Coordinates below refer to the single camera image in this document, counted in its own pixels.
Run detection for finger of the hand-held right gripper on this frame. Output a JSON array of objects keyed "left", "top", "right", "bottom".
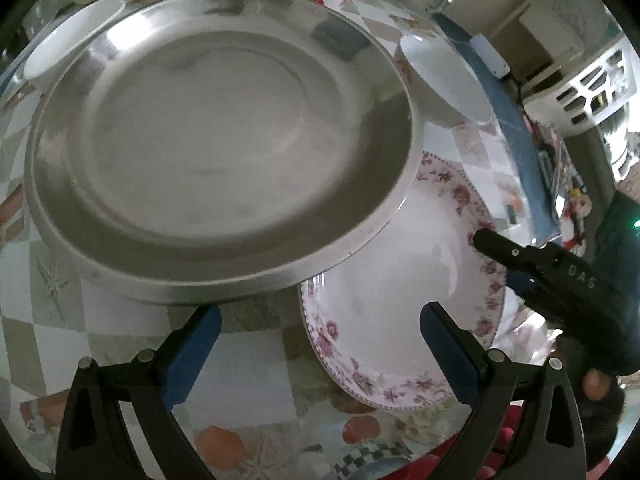
[
  {"left": 472, "top": 229, "right": 553, "bottom": 273},
  {"left": 506, "top": 271, "right": 541, "bottom": 303}
]

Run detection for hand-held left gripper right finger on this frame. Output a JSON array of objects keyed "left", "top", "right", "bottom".
[{"left": 419, "top": 301, "right": 588, "bottom": 480}]

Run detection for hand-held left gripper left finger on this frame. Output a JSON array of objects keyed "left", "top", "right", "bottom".
[{"left": 56, "top": 304, "right": 223, "bottom": 480}]

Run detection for pink floral plate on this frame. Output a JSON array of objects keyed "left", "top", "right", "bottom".
[{"left": 299, "top": 152, "right": 508, "bottom": 411}]

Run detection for white bowl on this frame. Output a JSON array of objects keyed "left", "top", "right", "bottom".
[
  {"left": 22, "top": 0, "right": 127, "bottom": 81},
  {"left": 397, "top": 35, "right": 493, "bottom": 128}
]

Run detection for stainless steel plate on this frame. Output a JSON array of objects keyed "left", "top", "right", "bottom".
[{"left": 24, "top": 0, "right": 425, "bottom": 306}]

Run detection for person's right hand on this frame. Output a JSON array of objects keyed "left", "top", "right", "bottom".
[{"left": 580, "top": 367, "right": 626, "bottom": 413}]

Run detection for checkered printed tablecloth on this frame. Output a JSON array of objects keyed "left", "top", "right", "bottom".
[{"left": 0, "top": 0, "right": 566, "bottom": 480}]

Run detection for red patterned cloth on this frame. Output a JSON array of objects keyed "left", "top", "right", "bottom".
[{"left": 425, "top": 405, "right": 531, "bottom": 480}]

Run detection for white laundry basket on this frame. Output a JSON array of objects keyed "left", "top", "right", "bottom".
[{"left": 525, "top": 42, "right": 632, "bottom": 136}]

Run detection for white power strip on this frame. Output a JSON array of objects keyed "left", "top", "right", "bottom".
[{"left": 470, "top": 34, "right": 511, "bottom": 78}]

